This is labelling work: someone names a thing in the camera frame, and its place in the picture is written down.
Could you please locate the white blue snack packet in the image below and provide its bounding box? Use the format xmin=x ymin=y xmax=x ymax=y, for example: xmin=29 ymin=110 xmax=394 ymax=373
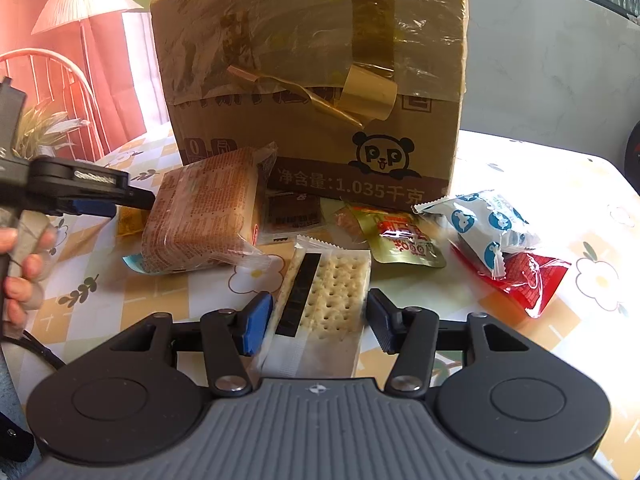
xmin=414 ymin=190 xmax=543 ymax=281

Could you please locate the checked floral tablecloth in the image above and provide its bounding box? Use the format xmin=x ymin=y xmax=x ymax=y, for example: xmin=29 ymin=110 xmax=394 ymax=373
xmin=0 ymin=127 xmax=640 ymax=480

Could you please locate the small yellow snack packet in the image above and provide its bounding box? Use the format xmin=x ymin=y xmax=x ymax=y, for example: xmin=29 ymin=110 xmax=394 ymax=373
xmin=117 ymin=207 xmax=151 ymax=237

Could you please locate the black exercise bike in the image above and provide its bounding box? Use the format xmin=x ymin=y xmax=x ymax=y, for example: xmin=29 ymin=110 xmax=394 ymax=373
xmin=622 ymin=120 xmax=640 ymax=181

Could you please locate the brown bread packet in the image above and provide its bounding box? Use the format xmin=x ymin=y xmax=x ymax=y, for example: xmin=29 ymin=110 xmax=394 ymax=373
xmin=140 ymin=141 xmax=278 ymax=273

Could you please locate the cardboard box with plastic liner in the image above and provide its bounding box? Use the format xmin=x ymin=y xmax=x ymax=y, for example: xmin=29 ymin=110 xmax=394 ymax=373
xmin=150 ymin=0 xmax=471 ymax=208

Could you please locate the gold snack pouch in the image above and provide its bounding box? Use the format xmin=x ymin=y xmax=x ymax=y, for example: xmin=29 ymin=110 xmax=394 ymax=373
xmin=350 ymin=205 xmax=447 ymax=268

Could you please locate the clear cracker packet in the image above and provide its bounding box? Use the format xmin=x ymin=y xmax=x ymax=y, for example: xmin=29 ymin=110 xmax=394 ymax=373
xmin=257 ymin=234 xmax=373 ymax=378

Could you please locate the light blue snack packet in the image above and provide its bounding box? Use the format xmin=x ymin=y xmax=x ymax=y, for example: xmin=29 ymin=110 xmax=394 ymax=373
xmin=122 ymin=252 xmax=173 ymax=275

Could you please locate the dark brown snack packet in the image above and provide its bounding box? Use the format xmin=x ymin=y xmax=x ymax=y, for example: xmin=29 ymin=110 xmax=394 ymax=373
xmin=262 ymin=191 xmax=323 ymax=246

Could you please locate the black cable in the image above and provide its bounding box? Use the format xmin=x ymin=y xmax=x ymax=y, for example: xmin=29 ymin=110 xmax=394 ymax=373
xmin=0 ymin=329 xmax=68 ymax=372

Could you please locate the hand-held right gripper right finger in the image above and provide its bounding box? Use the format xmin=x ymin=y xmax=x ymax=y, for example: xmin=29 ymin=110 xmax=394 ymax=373
xmin=366 ymin=288 xmax=531 ymax=395

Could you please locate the red snack packet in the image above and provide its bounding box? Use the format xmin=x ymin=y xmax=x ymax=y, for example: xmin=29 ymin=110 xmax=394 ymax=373
xmin=450 ymin=240 xmax=572 ymax=320

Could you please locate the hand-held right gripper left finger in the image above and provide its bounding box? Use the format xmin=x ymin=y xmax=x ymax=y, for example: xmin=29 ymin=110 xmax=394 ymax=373
xmin=107 ymin=291 xmax=275 ymax=396

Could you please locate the person's left hand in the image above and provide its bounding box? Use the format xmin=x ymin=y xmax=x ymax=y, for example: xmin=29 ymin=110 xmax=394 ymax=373
xmin=0 ymin=227 xmax=58 ymax=338

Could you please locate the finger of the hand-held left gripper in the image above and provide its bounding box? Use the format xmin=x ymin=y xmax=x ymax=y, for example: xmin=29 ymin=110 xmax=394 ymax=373
xmin=56 ymin=186 xmax=157 ymax=217

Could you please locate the small orange snack packet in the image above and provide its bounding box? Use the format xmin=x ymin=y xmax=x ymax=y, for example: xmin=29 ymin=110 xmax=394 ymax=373
xmin=334 ymin=205 xmax=368 ymax=243

